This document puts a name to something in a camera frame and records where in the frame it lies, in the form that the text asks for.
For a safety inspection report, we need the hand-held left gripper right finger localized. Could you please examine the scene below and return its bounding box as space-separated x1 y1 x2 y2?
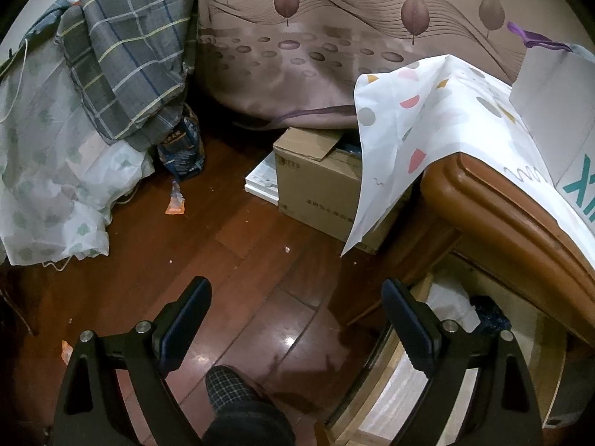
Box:
382 279 542 446

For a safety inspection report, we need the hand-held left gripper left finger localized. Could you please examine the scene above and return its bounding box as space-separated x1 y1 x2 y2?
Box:
55 278 212 446

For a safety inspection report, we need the wooden drawer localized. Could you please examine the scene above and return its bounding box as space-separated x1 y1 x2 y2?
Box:
316 267 595 446

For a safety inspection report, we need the white folded cloth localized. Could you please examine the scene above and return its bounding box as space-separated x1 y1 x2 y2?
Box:
425 281 482 330

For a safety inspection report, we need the plaid slipper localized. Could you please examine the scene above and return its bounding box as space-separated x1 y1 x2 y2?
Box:
205 365 263 412

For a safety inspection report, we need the dark navy speckled cloth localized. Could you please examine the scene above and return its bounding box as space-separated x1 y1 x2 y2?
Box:
472 295 514 335

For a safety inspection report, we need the orange wrapper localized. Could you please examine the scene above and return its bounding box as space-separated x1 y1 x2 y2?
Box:
164 181 187 217

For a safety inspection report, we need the plaid slipper foot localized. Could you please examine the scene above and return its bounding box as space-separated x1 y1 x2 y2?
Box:
201 400 298 446

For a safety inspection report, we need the brown wooden nightstand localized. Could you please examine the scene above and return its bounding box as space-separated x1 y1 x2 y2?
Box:
344 153 595 363

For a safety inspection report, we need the white flat box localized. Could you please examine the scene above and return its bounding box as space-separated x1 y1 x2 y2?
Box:
244 155 280 205

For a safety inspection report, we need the blue snack packet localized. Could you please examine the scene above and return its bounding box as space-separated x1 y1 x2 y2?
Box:
157 104 205 182

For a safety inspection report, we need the brown cardboard box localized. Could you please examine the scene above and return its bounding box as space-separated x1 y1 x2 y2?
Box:
272 126 414 255

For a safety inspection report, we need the white sheer floral cloth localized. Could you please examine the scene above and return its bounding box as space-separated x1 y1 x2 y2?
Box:
0 2 156 265

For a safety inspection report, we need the white cloth with coloured shapes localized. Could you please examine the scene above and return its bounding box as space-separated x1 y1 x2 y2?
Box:
341 55 595 258

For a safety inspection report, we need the bed with leaf print sheet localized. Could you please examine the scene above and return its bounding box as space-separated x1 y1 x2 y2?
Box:
193 0 572 131

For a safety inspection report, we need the white shoe box teal print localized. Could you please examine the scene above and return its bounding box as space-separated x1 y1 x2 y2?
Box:
509 46 595 235

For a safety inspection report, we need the grey plaid blanket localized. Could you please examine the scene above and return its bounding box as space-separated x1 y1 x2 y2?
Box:
23 0 200 152

